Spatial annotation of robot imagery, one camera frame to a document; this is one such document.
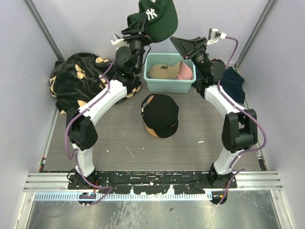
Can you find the aluminium corner post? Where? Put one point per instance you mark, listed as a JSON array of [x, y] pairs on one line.
[[256, 30], [43, 28]]

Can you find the right aluminium corner post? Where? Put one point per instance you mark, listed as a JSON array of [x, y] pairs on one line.
[[256, 30]]

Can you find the left aluminium corner post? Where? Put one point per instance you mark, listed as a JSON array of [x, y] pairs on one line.
[[43, 28]]

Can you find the teal plastic bin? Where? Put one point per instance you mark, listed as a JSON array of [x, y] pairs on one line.
[[167, 86]]

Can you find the black baseball cap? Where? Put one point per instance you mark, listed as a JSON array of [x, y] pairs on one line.
[[160, 113]]

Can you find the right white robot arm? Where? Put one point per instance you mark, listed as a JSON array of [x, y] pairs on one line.
[[239, 132]]

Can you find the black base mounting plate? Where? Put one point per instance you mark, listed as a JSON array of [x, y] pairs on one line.
[[149, 182]]

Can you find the white slotted cable duct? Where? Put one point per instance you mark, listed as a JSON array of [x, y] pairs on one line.
[[91, 197]]

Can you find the wooden hat stand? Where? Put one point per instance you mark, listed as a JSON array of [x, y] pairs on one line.
[[151, 131]]

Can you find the green baseball cap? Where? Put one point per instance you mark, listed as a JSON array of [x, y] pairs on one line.
[[162, 19]]

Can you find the black floral fleece blanket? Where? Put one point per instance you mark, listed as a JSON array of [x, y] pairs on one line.
[[75, 81]]

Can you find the tan baseball cap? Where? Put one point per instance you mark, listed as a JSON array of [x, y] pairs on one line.
[[164, 71]]

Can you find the pink baseball cap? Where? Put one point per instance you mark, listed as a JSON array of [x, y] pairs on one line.
[[185, 72]]

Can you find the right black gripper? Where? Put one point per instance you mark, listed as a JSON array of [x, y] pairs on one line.
[[188, 48]]

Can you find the aluminium front rail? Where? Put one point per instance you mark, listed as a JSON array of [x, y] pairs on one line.
[[247, 180]]

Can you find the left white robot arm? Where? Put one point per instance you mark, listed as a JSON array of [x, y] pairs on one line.
[[81, 122]]

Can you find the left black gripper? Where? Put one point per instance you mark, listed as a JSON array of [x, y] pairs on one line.
[[136, 30]]

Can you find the navy blue sweater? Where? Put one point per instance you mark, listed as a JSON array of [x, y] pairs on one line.
[[232, 84]]

